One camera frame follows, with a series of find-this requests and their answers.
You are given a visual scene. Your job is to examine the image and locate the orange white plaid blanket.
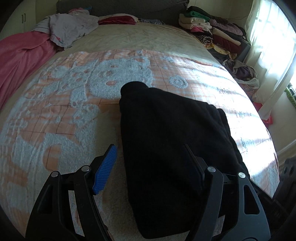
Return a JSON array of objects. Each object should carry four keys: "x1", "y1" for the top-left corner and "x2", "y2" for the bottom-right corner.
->
[{"x1": 1, "y1": 49, "x2": 280, "y2": 235}]

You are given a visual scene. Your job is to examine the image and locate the pink blanket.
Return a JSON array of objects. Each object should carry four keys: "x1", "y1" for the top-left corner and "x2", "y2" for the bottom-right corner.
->
[{"x1": 0, "y1": 31, "x2": 60, "y2": 107}]

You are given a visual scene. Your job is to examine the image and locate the beige bed sheet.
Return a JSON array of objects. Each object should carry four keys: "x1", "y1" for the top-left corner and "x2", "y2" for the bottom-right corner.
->
[{"x1": 1, "y1": 23, "x2": 206, "y2": 115}]

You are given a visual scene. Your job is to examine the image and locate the black sweater orange cuffs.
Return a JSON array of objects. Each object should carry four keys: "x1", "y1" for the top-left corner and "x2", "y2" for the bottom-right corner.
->
[{"x1": 119, "y1": 82, "x2": 250, "y2": 239}]

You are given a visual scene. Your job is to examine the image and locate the lilac crumpled garment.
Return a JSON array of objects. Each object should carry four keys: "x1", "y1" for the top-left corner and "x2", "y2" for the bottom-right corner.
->
[{"x1": 32, "y1": 9, "x2": 99, "y2": 49}]

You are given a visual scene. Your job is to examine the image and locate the basket of purple clothes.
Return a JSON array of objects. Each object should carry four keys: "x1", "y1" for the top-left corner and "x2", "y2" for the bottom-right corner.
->
[{"x1": 222, "y1": 59, "x2": 260, "y2": 89}]

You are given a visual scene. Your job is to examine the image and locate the dark grey headboard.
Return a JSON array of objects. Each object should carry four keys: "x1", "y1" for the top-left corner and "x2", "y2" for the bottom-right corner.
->
[{"x1": 56, "y1": 0, "x2": 189, "y2": 25}]

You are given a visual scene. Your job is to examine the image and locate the white wardrobe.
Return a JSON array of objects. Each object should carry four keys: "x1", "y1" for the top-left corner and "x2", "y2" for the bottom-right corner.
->
[{"x1": 1, "y1": 0, "x2": 58, "y2": 40}]

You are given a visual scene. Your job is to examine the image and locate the stack of folded clothes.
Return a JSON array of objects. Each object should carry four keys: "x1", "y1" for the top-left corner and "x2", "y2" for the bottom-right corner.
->
[{"x1": 179, "y1": 6, "x2": 251, "y2": 63}]

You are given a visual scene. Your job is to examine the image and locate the white curtain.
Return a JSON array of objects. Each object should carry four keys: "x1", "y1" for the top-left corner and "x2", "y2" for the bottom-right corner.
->
[{"x1": 245, "y1": 1, "x2": 295, "y2": 112}]

